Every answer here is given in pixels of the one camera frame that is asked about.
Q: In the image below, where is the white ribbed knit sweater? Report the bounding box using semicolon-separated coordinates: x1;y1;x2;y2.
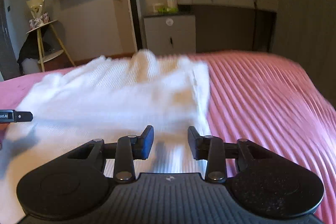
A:
1;50;210;223

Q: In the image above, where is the yellow tripod side table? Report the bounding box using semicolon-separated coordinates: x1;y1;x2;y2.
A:
25;19;76;72

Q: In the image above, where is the wrapped flower bouquet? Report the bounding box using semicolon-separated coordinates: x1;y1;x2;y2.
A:
26;0;50;30

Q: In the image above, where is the grey bedside cabinet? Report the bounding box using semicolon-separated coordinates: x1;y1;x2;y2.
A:
144;15;196;56

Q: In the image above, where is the grey vanity dresser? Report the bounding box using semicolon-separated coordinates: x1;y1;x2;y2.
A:
178;0;278;53

